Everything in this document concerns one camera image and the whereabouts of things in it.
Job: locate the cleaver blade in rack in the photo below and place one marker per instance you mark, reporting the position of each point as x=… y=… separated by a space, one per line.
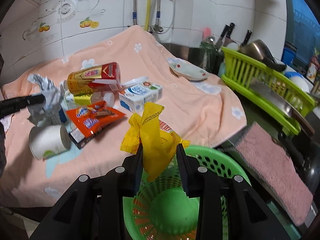
x=280 y=103

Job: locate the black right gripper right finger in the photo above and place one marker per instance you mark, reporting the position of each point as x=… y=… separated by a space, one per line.
x=200 y=182

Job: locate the silver foil wrapper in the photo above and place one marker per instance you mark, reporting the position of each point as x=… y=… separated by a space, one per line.
x=50 y=111

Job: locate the white blue milk carton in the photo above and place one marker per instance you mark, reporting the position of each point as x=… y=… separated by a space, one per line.
x=135 y=97

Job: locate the green plastic trash basket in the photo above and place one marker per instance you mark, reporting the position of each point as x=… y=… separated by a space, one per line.
x=161 y=210

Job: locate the white plastic lid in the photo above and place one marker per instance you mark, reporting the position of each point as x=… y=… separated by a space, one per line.
x=134 y=82

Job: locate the green utensil holder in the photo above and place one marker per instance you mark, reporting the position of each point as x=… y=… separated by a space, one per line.
x=211 y=57

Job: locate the lime green dish rack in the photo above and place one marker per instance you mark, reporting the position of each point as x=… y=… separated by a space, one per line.
x=241 y=69

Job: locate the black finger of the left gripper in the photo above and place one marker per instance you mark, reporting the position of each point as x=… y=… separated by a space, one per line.
x=14 y=105

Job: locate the gold red drink bottle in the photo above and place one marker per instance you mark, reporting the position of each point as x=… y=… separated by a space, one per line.
x=103 y=78

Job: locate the yellow white small carton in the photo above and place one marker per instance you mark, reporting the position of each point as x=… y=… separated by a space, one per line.
x=74 y=101

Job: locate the white paper cup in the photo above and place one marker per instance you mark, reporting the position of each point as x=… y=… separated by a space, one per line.
x=48 y=141

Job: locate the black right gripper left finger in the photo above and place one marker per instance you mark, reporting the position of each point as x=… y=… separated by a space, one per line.
x=121 y=182

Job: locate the yellow snack wrapper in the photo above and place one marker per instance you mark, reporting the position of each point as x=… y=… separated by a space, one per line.
x=158 y=139

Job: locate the pink dish cloth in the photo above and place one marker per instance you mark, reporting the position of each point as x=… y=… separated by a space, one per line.
x=270 y=164

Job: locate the steel pot in rack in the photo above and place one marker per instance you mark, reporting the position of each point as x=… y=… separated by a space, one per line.
x=259 y=51

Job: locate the peach flower towel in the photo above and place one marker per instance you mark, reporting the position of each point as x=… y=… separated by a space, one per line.
x=201 y=118

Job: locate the orange Ovaltine wrapper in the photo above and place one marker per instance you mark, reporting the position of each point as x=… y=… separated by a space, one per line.
x=92 y=118

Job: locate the white floral plate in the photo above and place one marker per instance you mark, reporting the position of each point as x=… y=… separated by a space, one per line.
x=189 y=71

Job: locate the black handled knife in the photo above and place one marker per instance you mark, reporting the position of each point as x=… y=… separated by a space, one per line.
x=246 y=39

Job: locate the pink brush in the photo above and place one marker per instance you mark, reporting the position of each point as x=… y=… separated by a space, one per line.
x=207 y=32

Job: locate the black barcode box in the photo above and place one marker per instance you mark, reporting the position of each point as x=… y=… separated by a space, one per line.
x=79 y=140

